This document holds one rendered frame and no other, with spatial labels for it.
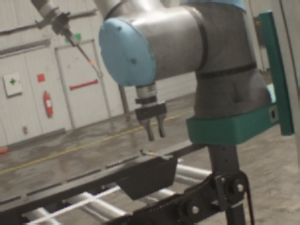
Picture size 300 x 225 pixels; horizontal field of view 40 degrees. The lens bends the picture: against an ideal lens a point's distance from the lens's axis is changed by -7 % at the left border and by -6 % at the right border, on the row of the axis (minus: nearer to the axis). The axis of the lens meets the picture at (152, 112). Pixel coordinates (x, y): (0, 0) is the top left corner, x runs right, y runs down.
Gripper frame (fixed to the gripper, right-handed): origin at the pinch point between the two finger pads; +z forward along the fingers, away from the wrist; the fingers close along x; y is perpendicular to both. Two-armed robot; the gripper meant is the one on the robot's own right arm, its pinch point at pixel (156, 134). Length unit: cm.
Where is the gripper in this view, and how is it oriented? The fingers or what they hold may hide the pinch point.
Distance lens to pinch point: 191.0
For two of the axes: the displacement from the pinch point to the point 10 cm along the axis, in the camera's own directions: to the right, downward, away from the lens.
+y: 5.0, 0.2, -8.6
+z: 2.2, 9.7, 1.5
